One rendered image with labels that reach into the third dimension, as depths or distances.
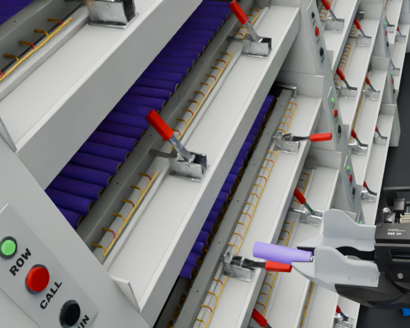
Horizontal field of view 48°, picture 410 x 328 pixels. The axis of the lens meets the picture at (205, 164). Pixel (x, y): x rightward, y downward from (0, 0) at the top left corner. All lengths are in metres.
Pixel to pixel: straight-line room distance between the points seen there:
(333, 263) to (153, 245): 0.18
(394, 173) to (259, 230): 1.16
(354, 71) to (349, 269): 0.96
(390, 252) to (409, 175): 1.37
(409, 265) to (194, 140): 0.29
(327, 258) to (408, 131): 1.56
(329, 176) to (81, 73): 0.75
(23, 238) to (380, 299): 0.31
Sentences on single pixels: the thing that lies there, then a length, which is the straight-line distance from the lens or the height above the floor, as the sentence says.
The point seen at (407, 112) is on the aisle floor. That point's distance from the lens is 2.09.
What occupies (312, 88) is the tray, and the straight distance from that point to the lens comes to 0.94.
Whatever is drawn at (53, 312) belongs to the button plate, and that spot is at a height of 1.00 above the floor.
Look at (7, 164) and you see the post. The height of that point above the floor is 1.10.
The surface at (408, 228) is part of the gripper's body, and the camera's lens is 0.43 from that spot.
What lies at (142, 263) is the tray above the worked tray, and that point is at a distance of 0.47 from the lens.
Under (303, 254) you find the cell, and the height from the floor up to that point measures 0.84.
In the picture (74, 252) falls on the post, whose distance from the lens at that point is 0.37.
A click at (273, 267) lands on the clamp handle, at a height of 0.75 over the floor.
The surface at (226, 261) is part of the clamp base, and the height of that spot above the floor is 0.76.
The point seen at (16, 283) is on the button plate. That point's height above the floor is 1.04.
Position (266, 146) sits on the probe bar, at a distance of 0.80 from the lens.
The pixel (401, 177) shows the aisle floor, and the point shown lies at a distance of 1.80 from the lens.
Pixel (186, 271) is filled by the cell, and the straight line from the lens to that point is 0.65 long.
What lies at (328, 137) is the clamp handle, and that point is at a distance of 0.79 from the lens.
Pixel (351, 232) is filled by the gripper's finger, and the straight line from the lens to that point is 0.50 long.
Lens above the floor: 1.23
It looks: 35 degrees down
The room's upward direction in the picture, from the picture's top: 25 degrees counter-clockwise
